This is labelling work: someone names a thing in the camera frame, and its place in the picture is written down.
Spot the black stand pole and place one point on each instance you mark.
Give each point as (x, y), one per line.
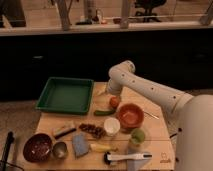
(6, 149)

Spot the white paper cup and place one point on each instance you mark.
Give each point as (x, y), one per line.
(111, 126)

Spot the green cucumber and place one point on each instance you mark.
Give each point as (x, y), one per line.
(104, 113)

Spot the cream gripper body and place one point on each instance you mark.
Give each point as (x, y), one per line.
(101, 92)

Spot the yellow banana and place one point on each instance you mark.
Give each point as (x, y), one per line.
(102, 148)

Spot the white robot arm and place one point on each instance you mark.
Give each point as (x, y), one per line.
(194, 145)

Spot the green plastic tray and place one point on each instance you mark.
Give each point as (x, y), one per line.
(66, 95)

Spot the small metal cup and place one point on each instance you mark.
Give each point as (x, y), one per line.
(60, 150)

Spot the orange bowl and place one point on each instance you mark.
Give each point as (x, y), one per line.
(130, 116)

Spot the dark brown bowl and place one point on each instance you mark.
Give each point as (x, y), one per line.
(37, 148)

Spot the black office chair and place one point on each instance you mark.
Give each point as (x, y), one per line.
(148, 6)

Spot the white dish brush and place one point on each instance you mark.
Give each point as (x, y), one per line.
(109, 158)

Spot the blue sponge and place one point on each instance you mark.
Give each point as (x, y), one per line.
(80, 145)

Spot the metal spoon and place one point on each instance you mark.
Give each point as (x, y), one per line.
(152, 115)

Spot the grey cloth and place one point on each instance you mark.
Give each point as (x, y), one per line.
(136, 165)

